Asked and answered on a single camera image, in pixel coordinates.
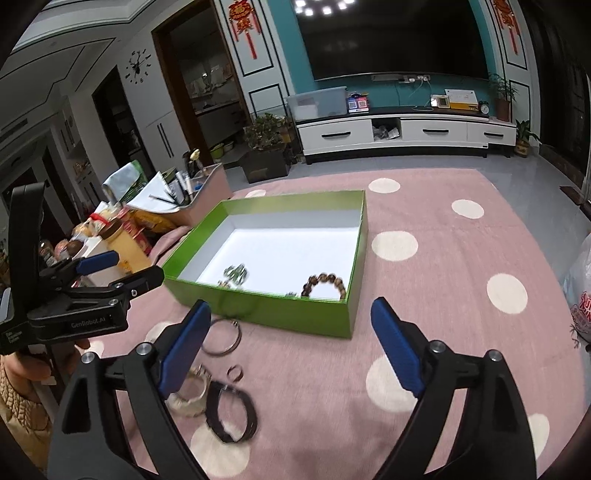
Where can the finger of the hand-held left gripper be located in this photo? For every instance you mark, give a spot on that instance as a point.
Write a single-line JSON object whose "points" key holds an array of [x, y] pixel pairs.
{"points": [[98, 262], [141, 279]]}

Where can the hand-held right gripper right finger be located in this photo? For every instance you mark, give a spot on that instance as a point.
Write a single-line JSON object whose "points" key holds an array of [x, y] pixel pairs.
{"points": [[397, 346]]}

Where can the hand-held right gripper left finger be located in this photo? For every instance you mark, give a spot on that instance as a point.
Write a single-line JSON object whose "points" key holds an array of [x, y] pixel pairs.
{"points": [[184, 350]]}

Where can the wide white bangle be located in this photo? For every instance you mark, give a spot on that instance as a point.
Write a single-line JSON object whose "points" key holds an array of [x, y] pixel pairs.
{"points": [[194, 401]]}

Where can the green cardboard box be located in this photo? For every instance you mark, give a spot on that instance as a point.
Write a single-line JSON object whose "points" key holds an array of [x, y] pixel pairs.
{"points": [[277, 318]]}

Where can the person's left forearm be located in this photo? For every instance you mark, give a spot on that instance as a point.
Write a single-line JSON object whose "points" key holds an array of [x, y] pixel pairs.
{"points": [[23, 415]]}

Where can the green stone jewelry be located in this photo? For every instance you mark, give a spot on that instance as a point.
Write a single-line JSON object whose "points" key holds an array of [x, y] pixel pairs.
{"points": [[235, 274]]}

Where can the person's left hand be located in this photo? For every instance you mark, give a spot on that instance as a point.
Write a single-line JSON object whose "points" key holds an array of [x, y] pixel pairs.
{"points": [[27, 369]]}

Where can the yellow jar with brown lid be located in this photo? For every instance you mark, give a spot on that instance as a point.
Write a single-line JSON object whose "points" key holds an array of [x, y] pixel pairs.
{"points": [[127, 247]]}

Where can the thin silver bangle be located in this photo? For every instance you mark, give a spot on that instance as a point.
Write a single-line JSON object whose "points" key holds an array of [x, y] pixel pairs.
{"points": [[238, 339]]}

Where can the yellow snack packet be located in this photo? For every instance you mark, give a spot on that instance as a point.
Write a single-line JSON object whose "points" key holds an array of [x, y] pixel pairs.
{"points": [[152, 221]]}

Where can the pink polka dot blanket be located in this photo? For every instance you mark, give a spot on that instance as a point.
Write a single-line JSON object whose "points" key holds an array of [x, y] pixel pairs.
{"points": [[438, 300]]}

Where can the green and white package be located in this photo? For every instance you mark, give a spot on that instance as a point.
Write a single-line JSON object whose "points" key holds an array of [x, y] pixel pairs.
{"points": [[134, 182]]}

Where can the pink open storage box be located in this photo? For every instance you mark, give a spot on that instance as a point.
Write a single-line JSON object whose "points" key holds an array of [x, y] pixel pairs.
{"points": [[207, 194]]}

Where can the bushy potted plant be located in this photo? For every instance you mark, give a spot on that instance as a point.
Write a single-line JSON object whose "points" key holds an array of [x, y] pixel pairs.
{"points": [[265, 138]]}

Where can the white printed plastic bag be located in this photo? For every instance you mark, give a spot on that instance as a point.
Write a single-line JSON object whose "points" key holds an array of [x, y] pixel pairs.
{"points": [[579, 295]]}

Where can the white television cabinet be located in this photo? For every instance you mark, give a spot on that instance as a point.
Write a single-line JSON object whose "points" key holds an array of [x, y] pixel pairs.
{"points": [[341, 134]]}

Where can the small potted plant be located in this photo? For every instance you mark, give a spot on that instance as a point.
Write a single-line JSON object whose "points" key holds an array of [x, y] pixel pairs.
{"points": [[524, 138]]}

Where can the clear plastic storage bin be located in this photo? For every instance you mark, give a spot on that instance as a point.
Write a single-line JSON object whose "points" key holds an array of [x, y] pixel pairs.
{"points": [[316, 104]]}

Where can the small black alarm clock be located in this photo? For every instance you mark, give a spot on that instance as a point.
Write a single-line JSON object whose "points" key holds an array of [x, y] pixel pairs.
{"points": [[484, 108]]}

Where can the white and yellow box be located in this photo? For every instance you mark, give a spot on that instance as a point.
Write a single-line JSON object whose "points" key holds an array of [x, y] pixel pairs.
{"points": [[461, 99]]}

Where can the tall potted plant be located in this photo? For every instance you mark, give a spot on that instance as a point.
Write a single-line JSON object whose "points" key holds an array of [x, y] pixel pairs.
{"points": [[503, 99]]}

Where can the large black television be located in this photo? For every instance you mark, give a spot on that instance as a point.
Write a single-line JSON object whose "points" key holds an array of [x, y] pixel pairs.
{"points": [[392, 37]]}

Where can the black wall clock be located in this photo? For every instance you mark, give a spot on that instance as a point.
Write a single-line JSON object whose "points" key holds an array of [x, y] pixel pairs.
{"points": [[137, 67]]}

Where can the red knot wall decoration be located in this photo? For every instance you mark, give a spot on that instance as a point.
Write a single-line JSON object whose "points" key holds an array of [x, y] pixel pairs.
{"points": [[244, 23], [507, 18]]}

